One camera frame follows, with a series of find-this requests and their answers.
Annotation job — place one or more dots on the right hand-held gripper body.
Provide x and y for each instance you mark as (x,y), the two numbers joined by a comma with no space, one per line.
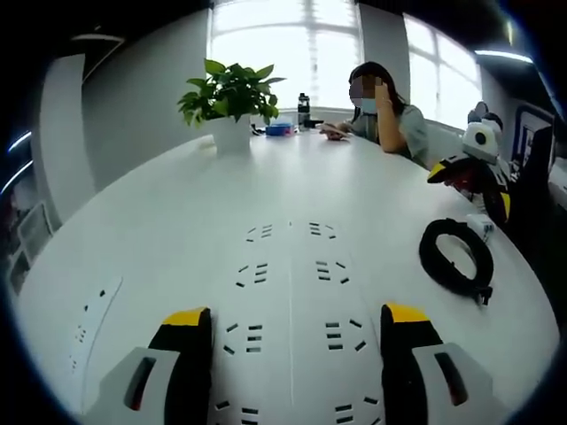
(485,148)

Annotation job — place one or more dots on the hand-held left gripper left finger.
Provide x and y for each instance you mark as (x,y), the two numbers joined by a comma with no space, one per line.
(186,376)

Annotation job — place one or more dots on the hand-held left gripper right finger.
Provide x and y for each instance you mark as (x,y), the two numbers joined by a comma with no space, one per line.
(403,376)

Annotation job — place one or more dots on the white charger block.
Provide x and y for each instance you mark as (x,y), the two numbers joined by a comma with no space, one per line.
(477,222)

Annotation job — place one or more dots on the white power strip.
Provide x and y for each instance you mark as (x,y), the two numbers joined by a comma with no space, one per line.
(274,310)

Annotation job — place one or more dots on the white desk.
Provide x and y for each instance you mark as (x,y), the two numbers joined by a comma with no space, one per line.
(177,221)

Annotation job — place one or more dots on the long ceiling light strip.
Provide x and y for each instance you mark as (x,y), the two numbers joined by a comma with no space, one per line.
(17,175)
(20,140)

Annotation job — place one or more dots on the narrow bright window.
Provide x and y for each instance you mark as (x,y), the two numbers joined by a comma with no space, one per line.
(443,71)

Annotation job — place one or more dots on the dark water bottle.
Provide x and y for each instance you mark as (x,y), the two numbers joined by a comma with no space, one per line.
(304,113)

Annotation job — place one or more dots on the blue box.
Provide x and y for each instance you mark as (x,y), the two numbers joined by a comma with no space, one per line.
(279,129)

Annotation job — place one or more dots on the large bright window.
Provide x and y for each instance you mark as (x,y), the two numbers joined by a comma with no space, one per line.
(283,53)

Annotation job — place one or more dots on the white mesh office chair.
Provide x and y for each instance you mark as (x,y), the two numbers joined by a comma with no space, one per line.
(35,230)

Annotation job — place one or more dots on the green potted plant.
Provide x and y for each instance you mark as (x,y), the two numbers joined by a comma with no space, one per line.
(230,93)

